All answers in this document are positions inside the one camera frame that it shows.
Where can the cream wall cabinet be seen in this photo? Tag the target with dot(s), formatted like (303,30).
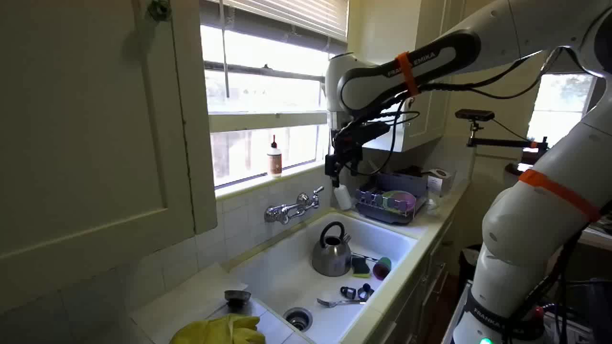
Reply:
(84,127)

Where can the steel and black spout whistle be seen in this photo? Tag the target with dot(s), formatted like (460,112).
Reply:
(349,293)

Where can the yellow rubber glove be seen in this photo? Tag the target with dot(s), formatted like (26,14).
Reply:
(221,330)

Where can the kitchen window frame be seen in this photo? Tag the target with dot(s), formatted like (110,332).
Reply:
(269,119)

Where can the white pump dispenser bottle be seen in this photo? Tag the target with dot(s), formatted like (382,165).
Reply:
(344,200)

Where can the chrome wall tap faucet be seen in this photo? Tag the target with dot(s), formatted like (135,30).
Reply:
(290,209)

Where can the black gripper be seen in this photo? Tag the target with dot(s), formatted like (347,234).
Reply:
(357,137)

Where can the small white container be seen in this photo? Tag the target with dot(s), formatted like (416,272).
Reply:
(441,181)

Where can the metal fork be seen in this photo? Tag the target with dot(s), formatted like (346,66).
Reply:
(330,301)

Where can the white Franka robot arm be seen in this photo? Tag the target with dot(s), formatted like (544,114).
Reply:
(543,217)

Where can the amber pump soap bottle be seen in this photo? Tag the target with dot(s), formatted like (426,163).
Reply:
(275,160)

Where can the small side window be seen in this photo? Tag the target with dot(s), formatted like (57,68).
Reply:
(562,106)

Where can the white ceramic sink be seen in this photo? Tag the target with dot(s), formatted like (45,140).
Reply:
(288,274)

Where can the dark metal sink stopper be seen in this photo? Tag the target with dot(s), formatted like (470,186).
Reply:
(237,299)

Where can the green and yellow sponge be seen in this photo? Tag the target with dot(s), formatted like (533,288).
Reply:
(361,267)

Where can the green plastic cup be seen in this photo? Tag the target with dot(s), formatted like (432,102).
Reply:
(380,261)

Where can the black camera on stand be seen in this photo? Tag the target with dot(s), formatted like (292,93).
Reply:
(476,116)

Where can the window blind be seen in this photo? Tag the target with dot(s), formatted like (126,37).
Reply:
(294,16)

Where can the metal sink drain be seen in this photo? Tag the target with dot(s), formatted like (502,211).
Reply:
(298,318)

